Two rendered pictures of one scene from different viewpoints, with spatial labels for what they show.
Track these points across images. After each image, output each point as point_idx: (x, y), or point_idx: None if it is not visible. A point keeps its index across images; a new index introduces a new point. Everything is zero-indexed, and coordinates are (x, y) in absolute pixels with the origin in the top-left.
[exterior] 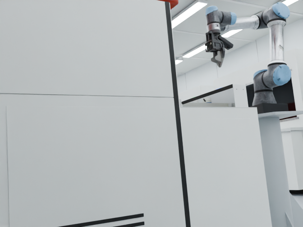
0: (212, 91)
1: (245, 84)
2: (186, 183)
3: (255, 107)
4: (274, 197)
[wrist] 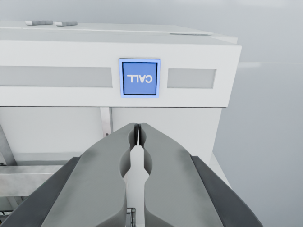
0: (117, 106)
1: (240, 49)
2: (216, 159)
3: (236, 41)
4: None
